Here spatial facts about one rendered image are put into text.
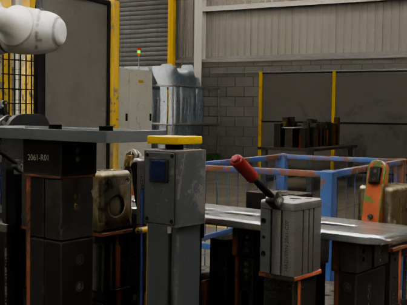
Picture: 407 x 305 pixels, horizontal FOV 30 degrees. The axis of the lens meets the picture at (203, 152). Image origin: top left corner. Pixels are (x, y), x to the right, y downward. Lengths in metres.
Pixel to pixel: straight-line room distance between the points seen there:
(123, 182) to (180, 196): 0.40
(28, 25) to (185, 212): 0.93
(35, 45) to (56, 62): 3.07
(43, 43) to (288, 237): 0.96
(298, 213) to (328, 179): 2.18
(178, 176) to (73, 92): 4.07
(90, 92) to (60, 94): 0.33
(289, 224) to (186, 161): 0.19
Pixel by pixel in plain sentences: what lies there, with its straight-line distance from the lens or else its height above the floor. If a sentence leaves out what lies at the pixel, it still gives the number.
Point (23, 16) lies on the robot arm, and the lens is 1.91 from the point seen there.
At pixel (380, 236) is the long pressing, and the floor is 1.00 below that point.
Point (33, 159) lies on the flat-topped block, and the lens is 1.30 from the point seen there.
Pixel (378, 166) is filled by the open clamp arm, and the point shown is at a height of 1.10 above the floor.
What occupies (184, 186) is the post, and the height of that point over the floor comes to 1.09.
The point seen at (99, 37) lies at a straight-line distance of 5.38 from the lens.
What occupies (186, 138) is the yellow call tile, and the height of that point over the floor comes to 1.16.
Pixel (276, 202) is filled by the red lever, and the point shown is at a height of 1.06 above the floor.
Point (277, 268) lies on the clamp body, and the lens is 1.19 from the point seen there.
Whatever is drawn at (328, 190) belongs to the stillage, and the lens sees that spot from 3.35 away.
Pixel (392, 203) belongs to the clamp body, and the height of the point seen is 1.03.
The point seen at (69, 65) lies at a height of 1.50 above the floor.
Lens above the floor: 1.19
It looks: 3 degrees down
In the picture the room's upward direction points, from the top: 1 degrees clockwise
